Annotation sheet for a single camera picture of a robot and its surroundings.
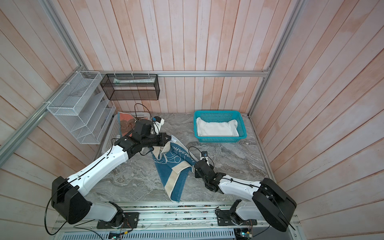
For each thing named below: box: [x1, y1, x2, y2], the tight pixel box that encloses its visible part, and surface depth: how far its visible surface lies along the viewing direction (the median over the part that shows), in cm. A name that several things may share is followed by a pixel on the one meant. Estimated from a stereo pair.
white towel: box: [196, 117, 240, 137], surface depth 110 cm
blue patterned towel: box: [141, 135, 199, 203], surface depth 90 cm
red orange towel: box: [117, 112, 136, 138], surface depth 110 cm
